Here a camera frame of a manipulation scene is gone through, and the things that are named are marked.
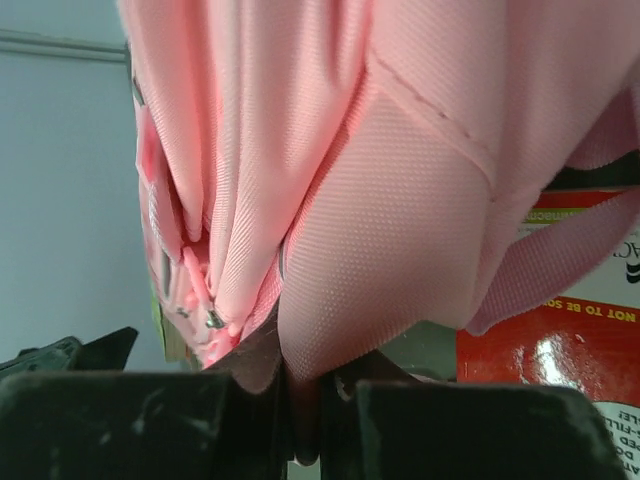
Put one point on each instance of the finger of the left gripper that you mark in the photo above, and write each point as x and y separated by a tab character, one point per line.
109	352

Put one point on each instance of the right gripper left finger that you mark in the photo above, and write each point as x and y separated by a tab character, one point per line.
225	422

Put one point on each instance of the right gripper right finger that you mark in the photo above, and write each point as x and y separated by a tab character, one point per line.
379	422

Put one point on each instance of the pink student backpack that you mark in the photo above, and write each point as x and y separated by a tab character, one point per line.
360	166

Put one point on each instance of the green paperback book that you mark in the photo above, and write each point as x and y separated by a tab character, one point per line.
173	347

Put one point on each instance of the red paperback book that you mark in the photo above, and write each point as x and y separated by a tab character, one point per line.
587	336

